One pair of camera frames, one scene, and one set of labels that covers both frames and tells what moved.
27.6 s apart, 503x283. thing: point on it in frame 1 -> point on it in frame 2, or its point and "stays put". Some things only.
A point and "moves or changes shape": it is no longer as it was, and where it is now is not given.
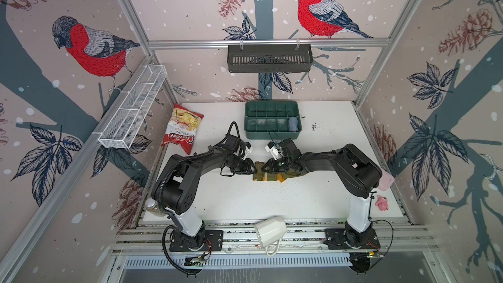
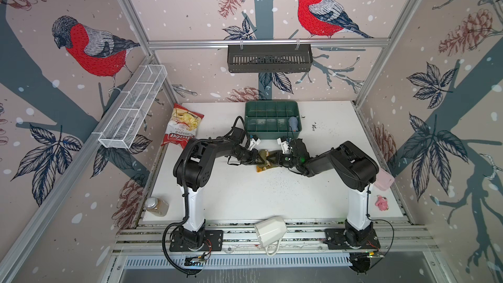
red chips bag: (182, 127) stays put
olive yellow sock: (260, 175) moves or changes shape
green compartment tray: (272, 119) stays put
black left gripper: (247, 169) -> (253, 155)
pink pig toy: (382, 203) stays put
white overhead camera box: (269, 230) stays put
